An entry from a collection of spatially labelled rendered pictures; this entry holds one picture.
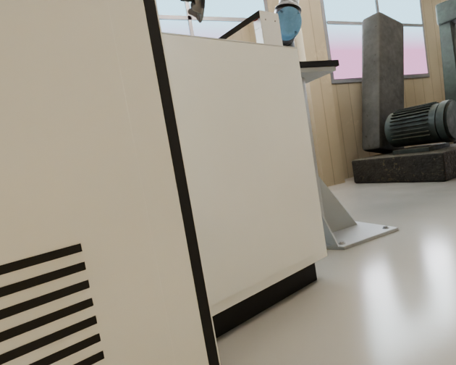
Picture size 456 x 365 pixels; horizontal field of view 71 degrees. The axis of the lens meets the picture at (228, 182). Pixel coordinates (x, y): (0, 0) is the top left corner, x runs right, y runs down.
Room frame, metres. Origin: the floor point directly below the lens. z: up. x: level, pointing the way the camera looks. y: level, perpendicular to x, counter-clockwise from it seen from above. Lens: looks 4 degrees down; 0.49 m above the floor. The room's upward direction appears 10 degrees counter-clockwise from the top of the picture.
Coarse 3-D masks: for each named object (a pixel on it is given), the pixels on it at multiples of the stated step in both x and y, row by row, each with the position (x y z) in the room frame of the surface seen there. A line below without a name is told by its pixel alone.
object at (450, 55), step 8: (448, 0) 4.02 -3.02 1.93; (440, 8) 4.08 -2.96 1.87; (448, 8) 4.02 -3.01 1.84; (440, 16) 4.09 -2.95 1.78; (448, 16) 4.03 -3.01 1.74; (440, 24) 4.11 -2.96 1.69; (448, 24) 4.07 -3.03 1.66; (440, 32) 4.15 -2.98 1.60; (448, 32) 4.08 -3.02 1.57; (440, 40) 4.16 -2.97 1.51; (448, 40) 4.08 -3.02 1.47; (448, 48) 4.09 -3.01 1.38; (448, 56) 4.10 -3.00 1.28; (448, 64) 4.10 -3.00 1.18; (448, 72) 4.11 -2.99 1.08; (448, 80) 4.12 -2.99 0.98; (448, 88) 4.12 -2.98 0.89; (448, 96) 4.13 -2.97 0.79
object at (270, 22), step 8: (264, 16) 1.13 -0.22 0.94; (272, 16) 1.15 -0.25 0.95; (264, 24) 1.12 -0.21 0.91; (272, 24) 1.15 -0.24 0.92; (264, 32) 1.12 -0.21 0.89; (272, 32) 1.14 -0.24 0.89; (280, 32) 1.17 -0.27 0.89; (264, 40) 1.11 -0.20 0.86; (272, 40) 1.14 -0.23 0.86; (280, 40) 1.16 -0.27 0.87
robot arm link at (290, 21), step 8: (280, 0) 1.42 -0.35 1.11; (288, 0) 1.40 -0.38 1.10; (296, 0) 1.41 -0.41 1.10; (280, 8) 1.40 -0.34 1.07; (288, 8) 1.37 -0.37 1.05; (296, 8) 1.39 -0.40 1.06; (280, 16) 1.37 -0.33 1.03; (288, 16) 1.37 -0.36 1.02; (296, 16) 1.37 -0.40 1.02; (280, 24) 1.38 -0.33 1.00; (288, 24) 1.38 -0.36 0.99; (296, 24) 1.38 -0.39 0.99; (288, 32) 1.38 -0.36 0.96; (296, 32) 1.39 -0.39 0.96; (288, 40) 1.43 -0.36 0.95
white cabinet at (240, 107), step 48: (192, 48) 0.86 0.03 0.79; (240, 48) 0.97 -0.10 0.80; (288, 48) 1.09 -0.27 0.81; (192, 96) 0.84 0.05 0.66; (240, 96) 0.94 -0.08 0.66; (288, 96) 1.07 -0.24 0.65; (192, 144) 0.83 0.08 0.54; (240, 144) 0.93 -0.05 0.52; (288, 144) 1.05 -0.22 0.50; (192, 192) 0.82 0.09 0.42; (240, 192) 0.91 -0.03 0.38; (288, 192) 1.03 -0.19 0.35; (240, 240) 0.89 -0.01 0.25; (288, 240) 1.01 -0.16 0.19; (240, 288) 0.88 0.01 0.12; (288, 288) 1.03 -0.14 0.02
